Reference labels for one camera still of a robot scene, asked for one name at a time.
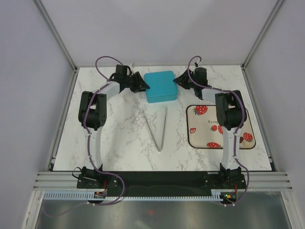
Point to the strawberry print tray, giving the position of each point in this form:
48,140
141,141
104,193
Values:
205,132

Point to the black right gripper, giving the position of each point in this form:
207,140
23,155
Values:
181,80

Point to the metal tongs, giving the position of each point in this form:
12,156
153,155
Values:
156,121

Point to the teal chocolate box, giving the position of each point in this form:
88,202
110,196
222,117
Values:
158,96

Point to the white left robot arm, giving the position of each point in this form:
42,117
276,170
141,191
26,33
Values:
92,116

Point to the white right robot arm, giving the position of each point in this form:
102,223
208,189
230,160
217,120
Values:
230,114

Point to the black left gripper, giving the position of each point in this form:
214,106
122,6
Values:
140,86

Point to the teal box lid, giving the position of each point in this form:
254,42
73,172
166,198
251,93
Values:
161,81

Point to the white slotted cable duct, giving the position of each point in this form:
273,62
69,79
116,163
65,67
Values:
213,195

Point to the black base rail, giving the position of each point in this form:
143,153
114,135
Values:
163,182

